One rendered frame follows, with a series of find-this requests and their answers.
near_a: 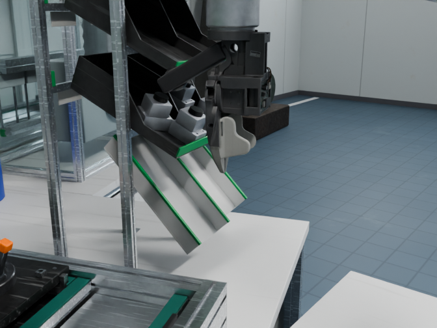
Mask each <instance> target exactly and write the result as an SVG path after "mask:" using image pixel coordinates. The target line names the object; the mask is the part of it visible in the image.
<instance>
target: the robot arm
mask: <svg viewBox="0 0 437 328"><path fill-rule="evenodd" d="M259 2H260V0H205V11H206V25H207V26H208V27H210V29H208V30H207V39H209V40H221V42H217V43H215V44H213V45H212V46H210V47H209V48H207V49H205V50H203V51H202V52H201V53H199V54H197V55H196V56H194V57H193V58H191V59H189V60H188V61H186V62H184V63H183V64H181V65H179V66H173V67H171V68H169V69H168V70H167V71H166V72H165V74H164V75H163V76H162V77H160V78H159V79H158V80H157V83H158V84H159V86H160V88H161V90H162V91H163V92H164V93H168V92H170V91H172V90H173V91H179V90H182V89H184V88H185V86H186V85H187V83H188V81H190V80H192V79H194V78H195V77H197V76H199V75H200V74H202V73H204V72H205V71H207V70H209V69H210V68H212V67H214V66H215V65H217V64H218V63H220V62H222V61H224V60H226V61H225V62H223V63H222V64H220V65H218V66H217V67H215V68H213V69H211V70H210V71H208V72H207V76H208V79H207V81H206V84H205V126H206V132H207V140H208V144H209V147H210V151H211V155H212V157H213V160H214V162H215V164H216V166H217V168H218V170H219V172H220V173H225V172H226V168H227V164H228V158H229V157H233V156H240V155H245V154H247V153H248V152H249V151H250V149H251V148H253V147H254V146H255V145H256V137H255V136H254V135H253V134H251V133H250V132H248V131H246V130H245V129H244V128H243V118H242V116H250V115H255V116H260V114H262V112H264V111H265V110H266V109H268V108H269V107H271V78H272V73H271V69H270V68H269V67H267V42H270V37H271V32H258V30H257V29H255V27H258V26H259ZM235 45H237V47H238V49H237V50H236V49H235ZM267 69H268V71H267Z"/></svg>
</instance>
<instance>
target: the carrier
mask: <svg viewBox="0 0 437 328"><path fill-rule="evenodd" d="M39 269H46V270H47V275H45V276H44V277H42V278H40V277H35V272H36V271H37V270H39ZM62 273H67V274H68V275H69V274H70V270H69V266H66V265H62V264H54V263H50V262H43V261H38V260H31V259H26V258H19V257H14V256H7V260H6V263H5V267H4V270H3V274H2V275H1V276H0V328H5V327H6V326H8V325H9V324H10V323H12V322H13V321H14V320H15V319H16V318H17V317H18V316H20V315H21V314H22V313H24V312H25V311H26V310H27V309H28V308H29V307H31V306H32V305H33V304H35V303H36V302H37V301H38V300H39V299H40V298H41V297H43V296H44V295H45V294H47V293H48V291H50V290H51V289H52V288H54V287H55V286H56V285H57V284H58V283H59V276H60V275H61V274H62Z"/></svg>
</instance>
